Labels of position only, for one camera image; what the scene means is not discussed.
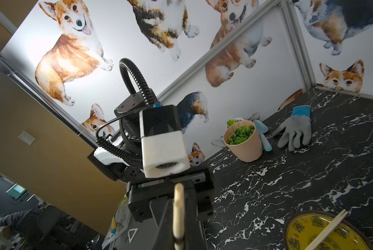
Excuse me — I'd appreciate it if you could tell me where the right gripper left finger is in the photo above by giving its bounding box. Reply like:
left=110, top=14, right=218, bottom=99
left=150, top=196, right=175, bottom=250

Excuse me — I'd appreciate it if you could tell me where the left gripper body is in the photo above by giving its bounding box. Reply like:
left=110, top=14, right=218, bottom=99
left=126, top=167, right=215, bottom=222

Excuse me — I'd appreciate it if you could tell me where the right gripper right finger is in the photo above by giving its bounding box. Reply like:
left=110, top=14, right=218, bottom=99
left=184, top=188, right=208, bottom=250

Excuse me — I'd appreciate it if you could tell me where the bare wooden chopsticks pair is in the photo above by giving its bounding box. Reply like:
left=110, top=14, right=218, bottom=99
left=305, top=209, right=348, bottom=250

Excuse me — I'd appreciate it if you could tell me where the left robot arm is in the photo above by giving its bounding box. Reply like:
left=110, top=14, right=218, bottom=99
left=91, top=58, right=214, bottom=222

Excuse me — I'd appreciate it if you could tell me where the brown pot green plant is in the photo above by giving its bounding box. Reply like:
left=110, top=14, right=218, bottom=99
left=223, top=120, right=263, bottom=163

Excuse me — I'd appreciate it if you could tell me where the white pot green plant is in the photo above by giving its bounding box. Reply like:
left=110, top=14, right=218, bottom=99
left=227, top=118, right=244, bottom=129

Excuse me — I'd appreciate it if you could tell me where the teal garden trowel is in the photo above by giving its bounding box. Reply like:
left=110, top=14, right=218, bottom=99
left=253, top=120, right=272, bottom=152

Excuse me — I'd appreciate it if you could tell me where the grey blue work glove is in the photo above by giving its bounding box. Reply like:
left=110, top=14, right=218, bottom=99
left=272, top=105, right=312, bottom=152

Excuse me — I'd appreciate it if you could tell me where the dark yellow patterned plate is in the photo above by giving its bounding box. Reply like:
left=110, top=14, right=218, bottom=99
left=283, top=210, right=373, bottom=250

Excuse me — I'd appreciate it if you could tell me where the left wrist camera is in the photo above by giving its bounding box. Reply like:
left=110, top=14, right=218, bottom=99
left=139, top=105, right=190, bottom=179

